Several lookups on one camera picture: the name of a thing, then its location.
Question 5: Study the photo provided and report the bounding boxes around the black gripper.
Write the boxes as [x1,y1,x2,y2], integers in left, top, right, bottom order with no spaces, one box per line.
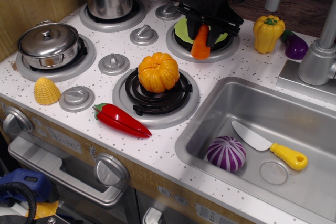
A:
[177,0,243,47]

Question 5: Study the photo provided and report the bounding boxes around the orange toy carrot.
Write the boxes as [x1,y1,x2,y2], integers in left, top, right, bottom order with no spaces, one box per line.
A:
[191,24,211,60]

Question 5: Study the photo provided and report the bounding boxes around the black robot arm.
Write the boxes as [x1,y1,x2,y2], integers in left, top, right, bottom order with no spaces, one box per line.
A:
[177,0,243,47]

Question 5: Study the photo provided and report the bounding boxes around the green plate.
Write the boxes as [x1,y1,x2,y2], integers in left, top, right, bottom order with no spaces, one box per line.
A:
[174,17,229,44]

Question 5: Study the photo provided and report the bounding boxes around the black rear right burner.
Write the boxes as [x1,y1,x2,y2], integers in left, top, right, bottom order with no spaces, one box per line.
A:
[174,30,232,52]

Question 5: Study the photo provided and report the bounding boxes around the silver stove knob rear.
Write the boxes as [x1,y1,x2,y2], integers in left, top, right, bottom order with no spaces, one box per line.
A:
[155,1,181,21]

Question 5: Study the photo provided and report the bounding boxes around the silver stove knob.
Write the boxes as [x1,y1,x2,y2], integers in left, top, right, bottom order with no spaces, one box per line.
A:
[59,86,95,113]
[155,1,181,21]
[98,53,130,76]
[130,25,159,46]

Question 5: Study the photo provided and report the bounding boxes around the silver stove knob middle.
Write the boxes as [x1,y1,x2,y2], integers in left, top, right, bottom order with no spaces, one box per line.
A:
[130,25,159,46]

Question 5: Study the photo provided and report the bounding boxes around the orange toy pumpkin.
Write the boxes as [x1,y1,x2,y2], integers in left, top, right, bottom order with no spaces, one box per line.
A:
[138,52,180,93]

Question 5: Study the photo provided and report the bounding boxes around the yellow toy bell pepper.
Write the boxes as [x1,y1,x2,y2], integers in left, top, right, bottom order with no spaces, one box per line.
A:
[253,15,286,54]

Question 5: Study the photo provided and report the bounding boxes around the black front coil burner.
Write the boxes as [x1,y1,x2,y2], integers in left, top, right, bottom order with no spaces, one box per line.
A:
[125,70,193,116]

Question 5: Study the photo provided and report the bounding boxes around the purple toy eggplant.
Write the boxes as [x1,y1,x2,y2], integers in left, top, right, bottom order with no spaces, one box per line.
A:
[281,30,309,60]

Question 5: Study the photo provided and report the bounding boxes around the silver stove knob centre left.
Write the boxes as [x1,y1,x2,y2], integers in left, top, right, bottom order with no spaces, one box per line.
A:
[98,53,130,76]

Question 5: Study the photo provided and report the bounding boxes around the silver toy faucet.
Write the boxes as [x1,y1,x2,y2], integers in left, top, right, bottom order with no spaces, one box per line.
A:
[264,0,336,86]

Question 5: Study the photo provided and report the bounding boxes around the purple striped toy onion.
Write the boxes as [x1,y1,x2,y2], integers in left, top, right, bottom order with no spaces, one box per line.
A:
[206,136,246,173]

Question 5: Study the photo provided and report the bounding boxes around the red toy chili pepper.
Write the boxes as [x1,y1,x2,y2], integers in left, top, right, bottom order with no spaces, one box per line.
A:
[92,103,152,138]

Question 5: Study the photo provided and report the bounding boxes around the silver sink basin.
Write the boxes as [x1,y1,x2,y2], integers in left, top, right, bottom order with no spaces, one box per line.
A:
[175,77,335,223]

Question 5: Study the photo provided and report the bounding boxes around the silver stove knob front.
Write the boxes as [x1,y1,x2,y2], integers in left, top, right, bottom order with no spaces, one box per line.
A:
[59,86,95,113]

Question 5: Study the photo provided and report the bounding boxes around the low steel pan with lid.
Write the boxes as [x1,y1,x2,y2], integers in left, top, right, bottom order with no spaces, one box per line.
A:
[17,21,79,69]

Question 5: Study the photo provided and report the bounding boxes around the silver oven dial right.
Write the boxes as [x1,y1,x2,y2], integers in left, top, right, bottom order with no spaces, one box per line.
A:
[93,153,129,187]

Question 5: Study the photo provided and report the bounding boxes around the silver oven dial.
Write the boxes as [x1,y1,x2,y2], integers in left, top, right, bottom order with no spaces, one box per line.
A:
[3,106,34,139]
[93,153,129,187]

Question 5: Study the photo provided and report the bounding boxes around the yellow toy corn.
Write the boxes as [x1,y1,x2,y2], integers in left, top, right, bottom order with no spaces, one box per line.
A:
[34,77,61,105]

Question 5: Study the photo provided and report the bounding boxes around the silver oven dial left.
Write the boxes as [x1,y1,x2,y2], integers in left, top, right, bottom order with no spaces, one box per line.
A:
[3,106,34,139]

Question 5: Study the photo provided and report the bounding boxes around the blue device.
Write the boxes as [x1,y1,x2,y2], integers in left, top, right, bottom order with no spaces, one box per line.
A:
[1,168,52,203]

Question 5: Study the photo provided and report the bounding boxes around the yellow cloth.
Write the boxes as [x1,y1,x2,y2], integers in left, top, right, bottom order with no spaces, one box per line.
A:
[35,201,59,219]

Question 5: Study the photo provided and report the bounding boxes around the yellow handled toy knife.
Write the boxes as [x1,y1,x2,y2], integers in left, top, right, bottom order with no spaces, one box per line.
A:
[231,121,308,170]

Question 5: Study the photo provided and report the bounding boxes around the silver oven door handle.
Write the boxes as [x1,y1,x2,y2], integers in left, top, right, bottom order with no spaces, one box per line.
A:
[8,137,123,209]

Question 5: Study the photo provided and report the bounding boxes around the black hose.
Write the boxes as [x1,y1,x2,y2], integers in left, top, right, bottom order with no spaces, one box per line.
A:
[0,182,37,222]

